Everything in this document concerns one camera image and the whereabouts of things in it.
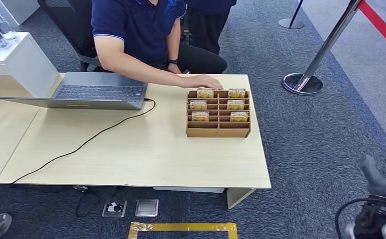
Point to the person's left hand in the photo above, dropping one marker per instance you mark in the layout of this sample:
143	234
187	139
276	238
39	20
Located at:
174	68

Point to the person's right hand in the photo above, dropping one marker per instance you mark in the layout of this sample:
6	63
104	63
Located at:
201	81

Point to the yellow printed card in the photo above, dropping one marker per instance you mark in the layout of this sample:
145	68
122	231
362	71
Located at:
200	116
236	105
236	93
205	93
239	117
198	105

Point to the cardboard card holder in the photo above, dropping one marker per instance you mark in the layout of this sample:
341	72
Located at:
217	133

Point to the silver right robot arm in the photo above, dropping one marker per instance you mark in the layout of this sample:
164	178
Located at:
384	214

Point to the person's right forearm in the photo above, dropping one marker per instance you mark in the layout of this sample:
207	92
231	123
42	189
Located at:
140	71

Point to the person's left forearm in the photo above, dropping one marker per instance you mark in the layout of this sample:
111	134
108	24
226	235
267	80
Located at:
173	49

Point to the seated person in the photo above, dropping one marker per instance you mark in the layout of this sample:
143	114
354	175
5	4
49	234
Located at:
137	29

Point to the standing person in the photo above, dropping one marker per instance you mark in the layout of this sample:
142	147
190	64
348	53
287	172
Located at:
209	26

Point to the black wristwatch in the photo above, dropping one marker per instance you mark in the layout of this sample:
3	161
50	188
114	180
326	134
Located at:
173	61

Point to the grey laptop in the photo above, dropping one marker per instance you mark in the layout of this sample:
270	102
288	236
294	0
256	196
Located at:
97	93

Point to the light wood desk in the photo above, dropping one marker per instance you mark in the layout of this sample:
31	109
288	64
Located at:
2	138
147	158

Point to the white under-desk tray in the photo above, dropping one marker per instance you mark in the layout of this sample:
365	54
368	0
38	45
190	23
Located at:
189	189

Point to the red barrier belt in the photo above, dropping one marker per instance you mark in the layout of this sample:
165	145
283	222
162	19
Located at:
384	29

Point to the closed steel floor box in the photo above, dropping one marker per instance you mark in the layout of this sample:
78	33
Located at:
147	207

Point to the open floor socket box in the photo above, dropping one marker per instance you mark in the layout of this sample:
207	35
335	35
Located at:
114	208

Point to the black power adapter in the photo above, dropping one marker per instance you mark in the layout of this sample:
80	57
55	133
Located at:
80	189

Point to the white cabinet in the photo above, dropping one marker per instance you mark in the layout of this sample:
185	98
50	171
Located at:
20	10

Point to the dark stanchion post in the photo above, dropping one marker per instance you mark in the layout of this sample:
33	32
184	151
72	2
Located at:
291	23

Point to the chrome stanchion post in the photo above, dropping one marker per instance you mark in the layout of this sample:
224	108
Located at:
328	43

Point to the yellow floor tape frame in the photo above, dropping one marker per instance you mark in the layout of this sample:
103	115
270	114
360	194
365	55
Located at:
179	226

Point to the white display pedestal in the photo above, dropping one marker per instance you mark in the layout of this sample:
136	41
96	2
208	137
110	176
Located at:
21	66

